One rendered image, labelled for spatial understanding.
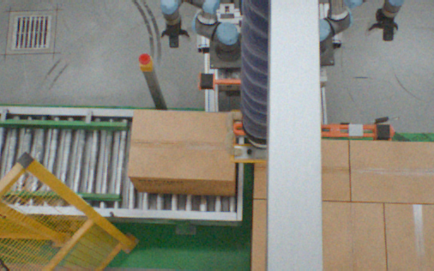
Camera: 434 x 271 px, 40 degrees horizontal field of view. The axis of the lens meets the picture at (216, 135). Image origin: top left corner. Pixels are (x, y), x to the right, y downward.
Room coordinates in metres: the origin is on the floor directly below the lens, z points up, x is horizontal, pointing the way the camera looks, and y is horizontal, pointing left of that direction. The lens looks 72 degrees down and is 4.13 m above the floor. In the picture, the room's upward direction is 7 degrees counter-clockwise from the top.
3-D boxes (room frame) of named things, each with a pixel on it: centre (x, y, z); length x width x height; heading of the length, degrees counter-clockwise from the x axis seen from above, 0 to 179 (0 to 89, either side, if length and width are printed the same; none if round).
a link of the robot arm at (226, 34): (1.55, -0.12, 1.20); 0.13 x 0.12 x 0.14; 55
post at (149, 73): (1.56, 0.36, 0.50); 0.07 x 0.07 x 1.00; 81
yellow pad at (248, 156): (0.87, -0.23, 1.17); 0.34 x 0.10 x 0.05; 82
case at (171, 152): (1.04, 0.19, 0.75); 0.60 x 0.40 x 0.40; 81
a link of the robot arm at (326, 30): (1.51, -0.62, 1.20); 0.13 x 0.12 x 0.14; 115
